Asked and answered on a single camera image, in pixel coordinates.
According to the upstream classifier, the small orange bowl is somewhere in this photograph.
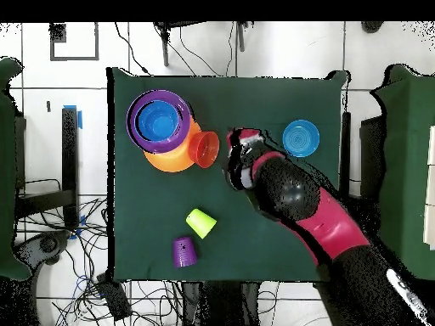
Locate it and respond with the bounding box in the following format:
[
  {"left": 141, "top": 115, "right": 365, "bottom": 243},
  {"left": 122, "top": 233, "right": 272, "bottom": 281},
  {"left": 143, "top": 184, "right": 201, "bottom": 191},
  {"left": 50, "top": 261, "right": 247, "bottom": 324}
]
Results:
[{"left": 187, "top": 130, "right": 221, "bottom": 169}]

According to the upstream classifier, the large yellow-orange bowl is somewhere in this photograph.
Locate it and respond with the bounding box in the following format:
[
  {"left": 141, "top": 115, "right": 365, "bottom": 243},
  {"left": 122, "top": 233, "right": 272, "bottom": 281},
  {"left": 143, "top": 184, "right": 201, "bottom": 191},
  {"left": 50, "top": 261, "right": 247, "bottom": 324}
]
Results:
[{"left": 143, "top": 118, "right": 202, "bottom": 174}]

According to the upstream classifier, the dark blue bowl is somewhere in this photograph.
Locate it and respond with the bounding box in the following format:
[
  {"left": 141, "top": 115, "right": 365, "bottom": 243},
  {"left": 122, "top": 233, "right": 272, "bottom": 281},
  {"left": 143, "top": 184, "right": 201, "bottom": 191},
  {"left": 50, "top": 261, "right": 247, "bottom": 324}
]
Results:
[{"left": 134, "top": 99, "right": 183, "bottom": 143}]

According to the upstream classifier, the green cup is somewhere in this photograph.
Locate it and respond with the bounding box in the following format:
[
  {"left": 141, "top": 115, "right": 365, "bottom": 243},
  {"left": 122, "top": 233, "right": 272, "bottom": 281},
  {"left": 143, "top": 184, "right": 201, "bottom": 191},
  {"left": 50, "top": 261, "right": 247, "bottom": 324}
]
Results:
[{"left": 185, "top": 208, "right": 218, "bottom": 240}]

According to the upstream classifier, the purple bowl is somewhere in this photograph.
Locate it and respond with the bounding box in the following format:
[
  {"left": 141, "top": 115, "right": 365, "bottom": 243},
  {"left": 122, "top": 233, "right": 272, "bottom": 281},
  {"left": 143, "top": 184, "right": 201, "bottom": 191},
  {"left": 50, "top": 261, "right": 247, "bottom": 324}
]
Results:
[{"left": 125, "top": 89, "right": 192, "bottom": 155}]

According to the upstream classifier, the flat-bottomed light blue bowl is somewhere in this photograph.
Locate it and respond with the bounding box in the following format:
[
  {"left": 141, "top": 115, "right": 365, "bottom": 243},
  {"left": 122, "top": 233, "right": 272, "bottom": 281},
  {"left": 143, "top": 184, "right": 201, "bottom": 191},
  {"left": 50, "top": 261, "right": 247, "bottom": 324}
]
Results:
[{"left": 281, "top": 119, "right": 321, "bottom": 159}]

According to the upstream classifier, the black tripod stand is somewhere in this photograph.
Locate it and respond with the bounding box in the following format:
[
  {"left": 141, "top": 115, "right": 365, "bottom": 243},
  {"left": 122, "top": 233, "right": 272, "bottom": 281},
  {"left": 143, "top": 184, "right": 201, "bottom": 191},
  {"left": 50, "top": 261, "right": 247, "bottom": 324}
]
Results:
[{"left": 153, "top": 20, "right": 251, "bottom": 68}]

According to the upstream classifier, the purple cup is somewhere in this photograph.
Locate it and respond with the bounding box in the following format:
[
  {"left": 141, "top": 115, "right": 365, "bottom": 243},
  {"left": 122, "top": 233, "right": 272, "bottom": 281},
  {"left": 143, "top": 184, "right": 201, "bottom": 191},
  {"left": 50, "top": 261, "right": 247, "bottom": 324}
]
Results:
[{"left": 172, "top": 236, "right": 199, "bottom": 269}]

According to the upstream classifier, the dark green tablecloth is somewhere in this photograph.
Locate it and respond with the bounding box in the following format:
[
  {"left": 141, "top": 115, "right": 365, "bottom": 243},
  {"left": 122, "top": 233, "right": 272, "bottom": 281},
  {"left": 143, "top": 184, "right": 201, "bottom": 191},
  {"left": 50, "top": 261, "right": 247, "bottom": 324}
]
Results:
[{"left": 106, "top": 66, "right": 347, "bottom": 283}]

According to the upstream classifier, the person's foot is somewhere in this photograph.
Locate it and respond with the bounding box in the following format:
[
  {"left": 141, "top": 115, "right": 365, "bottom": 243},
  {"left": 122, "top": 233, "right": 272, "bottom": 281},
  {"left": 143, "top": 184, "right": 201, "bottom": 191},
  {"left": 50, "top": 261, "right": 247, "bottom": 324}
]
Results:
[{"left": 360, "top": 20, "right": 385, "bottom": 34}]

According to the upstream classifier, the black power strip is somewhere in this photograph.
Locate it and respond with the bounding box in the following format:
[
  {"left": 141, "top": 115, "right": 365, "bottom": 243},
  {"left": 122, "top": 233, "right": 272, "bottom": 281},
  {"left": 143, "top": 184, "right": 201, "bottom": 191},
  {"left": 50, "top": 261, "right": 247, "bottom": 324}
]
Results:
[{"left": 95, "top": 273, "right": 133, "bottom": 322}]

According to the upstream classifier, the black chair base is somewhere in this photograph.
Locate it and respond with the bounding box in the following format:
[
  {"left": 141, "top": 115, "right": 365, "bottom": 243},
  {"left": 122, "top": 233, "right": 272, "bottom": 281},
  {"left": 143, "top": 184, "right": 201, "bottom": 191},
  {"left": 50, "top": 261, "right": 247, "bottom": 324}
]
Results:
[{"left": 13, "top": 230, "right": 71, "bottom": 269}]

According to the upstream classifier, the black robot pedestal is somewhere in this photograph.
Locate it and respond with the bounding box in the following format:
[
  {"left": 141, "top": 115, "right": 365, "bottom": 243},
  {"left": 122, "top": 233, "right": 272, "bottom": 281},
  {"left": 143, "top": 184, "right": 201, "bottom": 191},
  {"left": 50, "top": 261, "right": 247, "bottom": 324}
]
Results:
[{"left": 181, "top": 280, "right": 263, "bottom": 326}]

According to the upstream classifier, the black table frame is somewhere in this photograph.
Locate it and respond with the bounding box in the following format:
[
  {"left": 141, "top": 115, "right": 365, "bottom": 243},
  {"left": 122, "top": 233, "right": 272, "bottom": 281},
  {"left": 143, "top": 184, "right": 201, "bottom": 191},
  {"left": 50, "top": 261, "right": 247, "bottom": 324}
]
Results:
[{"left": 14, "top": 106, "right": 81, "bottom": 232}]

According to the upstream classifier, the black square floor frame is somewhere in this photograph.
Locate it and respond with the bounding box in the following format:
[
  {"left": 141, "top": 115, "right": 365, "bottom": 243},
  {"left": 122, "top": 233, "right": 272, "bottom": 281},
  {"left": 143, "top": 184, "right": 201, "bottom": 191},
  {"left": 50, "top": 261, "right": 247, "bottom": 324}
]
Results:
[{"left": 49, "top": 22, "right": 100, "bottom": 62}]

